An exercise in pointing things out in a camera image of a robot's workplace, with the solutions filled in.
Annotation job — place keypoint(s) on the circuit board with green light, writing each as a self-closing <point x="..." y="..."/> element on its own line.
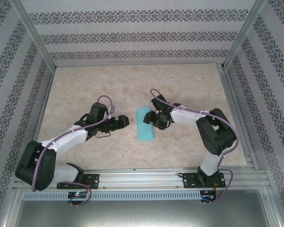
<point x="78" y="195"/>

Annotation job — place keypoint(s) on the circuit board with blue light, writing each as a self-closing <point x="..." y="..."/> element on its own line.
<point x="207" y="197"/>

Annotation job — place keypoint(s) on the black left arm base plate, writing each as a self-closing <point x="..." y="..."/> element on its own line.
<point x="92" y="179"/>

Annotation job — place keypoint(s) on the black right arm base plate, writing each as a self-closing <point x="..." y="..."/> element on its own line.
<point x="189" y="180"/>

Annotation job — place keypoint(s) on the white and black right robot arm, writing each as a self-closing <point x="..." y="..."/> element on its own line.
<point x="184" y="117"/>

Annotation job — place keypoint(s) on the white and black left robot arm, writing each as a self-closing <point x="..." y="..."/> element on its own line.
<point x="68" y="139"/>

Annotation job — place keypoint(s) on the grey metal sheet panel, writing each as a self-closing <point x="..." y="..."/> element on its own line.
<point x="142" y="215"/>

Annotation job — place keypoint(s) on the teal cloth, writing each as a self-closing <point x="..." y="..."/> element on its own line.
<point x="144" y="132"/>

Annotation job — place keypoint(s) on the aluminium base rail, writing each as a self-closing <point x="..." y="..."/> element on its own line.
<point x="142" y="177"/>

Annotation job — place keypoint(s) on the aluminium side rail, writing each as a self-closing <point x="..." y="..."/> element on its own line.
<point x="38" y="118"/>
<point x="240" y="118"/>

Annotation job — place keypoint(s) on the aluminium frame post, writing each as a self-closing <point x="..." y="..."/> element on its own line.
<point x="35" y="33"/>
<point x="246" y="30"/>

